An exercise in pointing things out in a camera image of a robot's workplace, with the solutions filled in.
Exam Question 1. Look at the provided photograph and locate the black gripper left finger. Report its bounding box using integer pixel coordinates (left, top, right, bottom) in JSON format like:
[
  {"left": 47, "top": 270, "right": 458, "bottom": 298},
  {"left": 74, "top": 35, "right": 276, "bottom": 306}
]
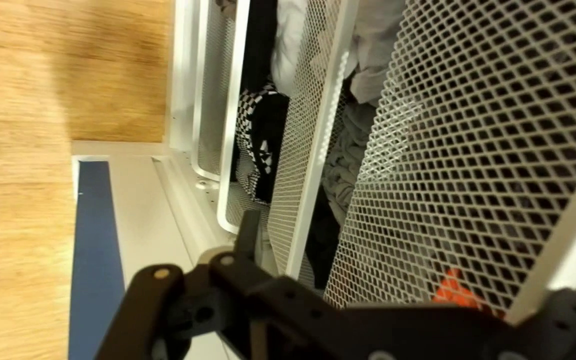
[{"left": 91, "top": 208, "right": 284, "bottom": 360}]

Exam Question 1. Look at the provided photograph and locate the black white patterned cloth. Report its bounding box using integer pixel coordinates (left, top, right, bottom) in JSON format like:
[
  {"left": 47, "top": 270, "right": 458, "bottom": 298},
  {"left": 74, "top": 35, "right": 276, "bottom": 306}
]
[{"left": 232, "top": 84, "right": 291, "bottom": 205}]

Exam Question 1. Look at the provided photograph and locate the small orange object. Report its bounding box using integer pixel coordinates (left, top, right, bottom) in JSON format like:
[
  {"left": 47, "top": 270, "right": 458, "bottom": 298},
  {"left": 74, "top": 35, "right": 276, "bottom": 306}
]
[{"left": 432, "top": 263, "right": 483, "bottom": 314}]

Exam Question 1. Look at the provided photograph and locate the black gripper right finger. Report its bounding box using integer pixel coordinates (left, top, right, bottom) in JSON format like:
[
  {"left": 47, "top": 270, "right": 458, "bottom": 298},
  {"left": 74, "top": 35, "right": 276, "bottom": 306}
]
[{"left": 499, "top": 244, "right": 576, "bottom": 360}]

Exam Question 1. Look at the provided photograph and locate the white wardrobe frame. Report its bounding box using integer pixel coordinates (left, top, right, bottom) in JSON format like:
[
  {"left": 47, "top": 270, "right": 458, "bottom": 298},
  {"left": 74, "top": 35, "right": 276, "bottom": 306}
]
[{"left": 70, "top": 137, "right": 237, "bottom": 360}]

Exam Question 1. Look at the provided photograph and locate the white folded cloth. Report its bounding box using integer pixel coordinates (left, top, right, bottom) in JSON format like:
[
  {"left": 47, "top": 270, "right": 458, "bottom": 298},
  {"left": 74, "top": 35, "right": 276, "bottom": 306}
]
[{"left": 270, "top": 0, "right": 407, "bottom": 105}]

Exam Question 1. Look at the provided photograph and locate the grey cloth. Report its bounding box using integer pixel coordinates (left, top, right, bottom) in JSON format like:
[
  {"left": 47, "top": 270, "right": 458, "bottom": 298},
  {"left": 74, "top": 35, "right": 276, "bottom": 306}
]
[{"left": 319, "top": 97, "right": 383, "bottom": 226}]

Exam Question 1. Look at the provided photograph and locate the white drawer unit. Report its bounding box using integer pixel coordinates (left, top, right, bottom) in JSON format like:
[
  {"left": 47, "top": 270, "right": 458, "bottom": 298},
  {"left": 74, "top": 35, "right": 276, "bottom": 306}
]
[{"left": 162, "top": 0, "right": 237, "bottom": 255}]

